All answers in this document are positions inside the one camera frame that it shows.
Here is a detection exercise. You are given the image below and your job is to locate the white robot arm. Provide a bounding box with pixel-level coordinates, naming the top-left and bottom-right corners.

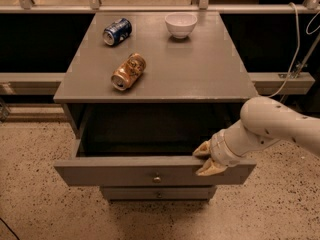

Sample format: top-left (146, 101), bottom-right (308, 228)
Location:
top-left (193, 96), bottom-right (320, 176)

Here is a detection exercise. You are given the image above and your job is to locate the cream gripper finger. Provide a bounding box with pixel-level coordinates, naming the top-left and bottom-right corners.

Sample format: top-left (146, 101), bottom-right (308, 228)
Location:
top-left (196, 158), bottom-right (227, 176)
top-left (192, 141), bottom-right (211, 157)

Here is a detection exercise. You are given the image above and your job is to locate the grey bottom drawer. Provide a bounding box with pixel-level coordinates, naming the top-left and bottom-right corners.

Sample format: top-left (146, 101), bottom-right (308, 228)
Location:
top-left (100, 186), bottom-right (216, 201)

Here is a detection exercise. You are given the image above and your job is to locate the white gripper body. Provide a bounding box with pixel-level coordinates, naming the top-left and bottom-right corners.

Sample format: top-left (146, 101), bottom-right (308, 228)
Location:
top-left (210, 128), bottom-right (246, 167)

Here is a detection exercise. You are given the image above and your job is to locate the grey top drawer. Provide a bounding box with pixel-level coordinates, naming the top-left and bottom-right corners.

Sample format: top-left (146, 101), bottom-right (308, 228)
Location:
top-left (54, 139), bottom-right (256, 187)

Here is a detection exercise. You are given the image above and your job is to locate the white ceramic bowl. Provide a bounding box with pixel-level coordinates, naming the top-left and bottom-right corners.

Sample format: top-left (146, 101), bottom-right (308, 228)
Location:
top-left (165, 12), bottom-right (198, 39)

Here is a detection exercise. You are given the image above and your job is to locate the metal railing frame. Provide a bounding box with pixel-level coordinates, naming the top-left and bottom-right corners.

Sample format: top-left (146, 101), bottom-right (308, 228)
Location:
top-left (0, 0), bottom-right (319, 95)

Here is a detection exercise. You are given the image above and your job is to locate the gold soda can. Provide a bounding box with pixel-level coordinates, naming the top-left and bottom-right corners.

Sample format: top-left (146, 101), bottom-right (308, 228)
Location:
top-left (111, 53), bottom-right (146, 91)

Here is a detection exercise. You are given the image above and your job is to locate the grey drawer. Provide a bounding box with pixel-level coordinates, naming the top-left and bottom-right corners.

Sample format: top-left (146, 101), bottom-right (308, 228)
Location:
top-left (54, 139), bottom-right (256, 187)
top-left (100, 186), bottom-right (216, 201)

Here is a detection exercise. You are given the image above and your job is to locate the white cable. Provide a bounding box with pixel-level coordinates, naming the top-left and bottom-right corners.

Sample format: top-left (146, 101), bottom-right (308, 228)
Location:
top-left (268, 2), bottom-right (300, 99)

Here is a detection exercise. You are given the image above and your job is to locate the grey drawer cabinet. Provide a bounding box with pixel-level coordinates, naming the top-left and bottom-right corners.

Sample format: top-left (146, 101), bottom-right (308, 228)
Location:
top-left (53, 11), bottom-right (260, 203)

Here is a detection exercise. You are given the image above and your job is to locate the blue soda can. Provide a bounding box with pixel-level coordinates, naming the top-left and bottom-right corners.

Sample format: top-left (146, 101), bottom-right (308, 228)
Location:
top-left (103, 18), bottom-right (132, 46)

